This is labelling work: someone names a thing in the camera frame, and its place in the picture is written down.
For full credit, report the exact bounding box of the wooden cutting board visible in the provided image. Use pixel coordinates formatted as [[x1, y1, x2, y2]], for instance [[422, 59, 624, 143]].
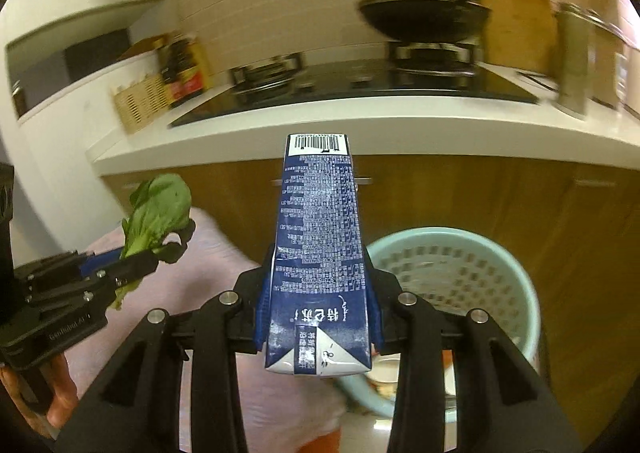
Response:
[[465, 0, 558, 74]]

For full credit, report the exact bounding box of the steel canister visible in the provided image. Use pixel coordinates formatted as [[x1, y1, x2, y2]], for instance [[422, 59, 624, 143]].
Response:
[[552, 3, 598, 121]]

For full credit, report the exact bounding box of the yellow perforated basket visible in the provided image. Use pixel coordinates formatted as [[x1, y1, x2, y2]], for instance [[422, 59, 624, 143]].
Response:
[[112, 75, 173, 134]]

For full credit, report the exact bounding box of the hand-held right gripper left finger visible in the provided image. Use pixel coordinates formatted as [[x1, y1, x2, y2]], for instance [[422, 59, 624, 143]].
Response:
[[54, 245, 276, 453]]

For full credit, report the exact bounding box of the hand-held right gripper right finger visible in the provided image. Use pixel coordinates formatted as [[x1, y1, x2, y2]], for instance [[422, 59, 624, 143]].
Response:
[[362, 248, 586, 453]]

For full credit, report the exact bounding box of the black frying pan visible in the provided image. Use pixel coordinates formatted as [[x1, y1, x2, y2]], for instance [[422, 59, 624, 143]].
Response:
[[356, 0, 533, 44]]

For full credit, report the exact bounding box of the blue milk carton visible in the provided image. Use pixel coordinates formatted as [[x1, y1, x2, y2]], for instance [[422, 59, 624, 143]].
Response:
[[262, 133, 375, 378]]

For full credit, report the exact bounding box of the pink patterned cloth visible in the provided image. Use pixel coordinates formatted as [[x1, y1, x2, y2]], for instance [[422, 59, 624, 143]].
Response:
[[65, 205, 348, 453]]

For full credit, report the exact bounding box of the light blue perforated basket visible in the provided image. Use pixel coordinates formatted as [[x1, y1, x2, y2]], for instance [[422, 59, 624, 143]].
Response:
[[332, 227, 543, 426]]

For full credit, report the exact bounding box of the black glass gas cooktop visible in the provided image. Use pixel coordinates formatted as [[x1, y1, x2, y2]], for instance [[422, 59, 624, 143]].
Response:
[[167, 58, 541, 128]]

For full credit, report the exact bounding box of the black burner grate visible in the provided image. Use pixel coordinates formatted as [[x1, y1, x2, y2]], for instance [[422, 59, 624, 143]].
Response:
[[230, 53, 306, 94], [387, 40, 478, 76]]

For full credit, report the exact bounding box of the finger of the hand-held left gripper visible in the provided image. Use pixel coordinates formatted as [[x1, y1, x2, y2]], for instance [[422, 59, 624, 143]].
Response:
[[24, 241, 189, 315], [14, 219, 197, 291]]

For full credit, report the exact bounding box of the green leaf vegetable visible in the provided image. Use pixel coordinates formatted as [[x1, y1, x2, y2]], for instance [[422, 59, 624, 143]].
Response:
[[114, 173, 193, 311]]

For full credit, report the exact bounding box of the orange plastic stool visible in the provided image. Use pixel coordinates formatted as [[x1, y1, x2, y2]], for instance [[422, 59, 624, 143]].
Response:
[[295, 425, 343, 453]]

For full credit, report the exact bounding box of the person's left hand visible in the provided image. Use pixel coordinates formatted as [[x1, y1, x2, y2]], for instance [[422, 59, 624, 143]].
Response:
[[0, 353, 80, 429]]

